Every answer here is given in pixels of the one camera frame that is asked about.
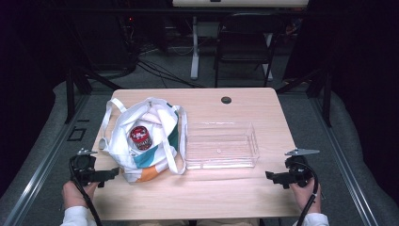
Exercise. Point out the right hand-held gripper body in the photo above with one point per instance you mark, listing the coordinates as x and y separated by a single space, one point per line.
296 173

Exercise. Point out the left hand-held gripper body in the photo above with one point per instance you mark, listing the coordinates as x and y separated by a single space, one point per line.
84 171

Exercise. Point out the person's left hand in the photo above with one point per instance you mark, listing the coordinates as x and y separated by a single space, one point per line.
75 194

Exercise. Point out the person's right hand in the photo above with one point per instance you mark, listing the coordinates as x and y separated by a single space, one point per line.
306 197

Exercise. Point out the red can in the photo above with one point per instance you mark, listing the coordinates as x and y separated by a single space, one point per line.
141 137

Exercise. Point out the white teal orange tote bag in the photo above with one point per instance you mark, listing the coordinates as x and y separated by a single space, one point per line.
156 153

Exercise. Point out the clear plastic container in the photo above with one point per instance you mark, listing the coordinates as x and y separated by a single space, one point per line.
221 146

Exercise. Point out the black metal stand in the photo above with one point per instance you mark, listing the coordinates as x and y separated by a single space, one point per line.
70 94
326 94

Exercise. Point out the black table grommet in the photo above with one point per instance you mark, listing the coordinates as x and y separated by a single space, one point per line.
226 100

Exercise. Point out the black chair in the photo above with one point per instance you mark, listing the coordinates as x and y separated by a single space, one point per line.
244 40

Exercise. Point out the white desk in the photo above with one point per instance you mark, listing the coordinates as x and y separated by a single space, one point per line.
240 3

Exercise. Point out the aluminium floor rail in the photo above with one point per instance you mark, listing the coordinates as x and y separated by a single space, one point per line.
40 171
345 166

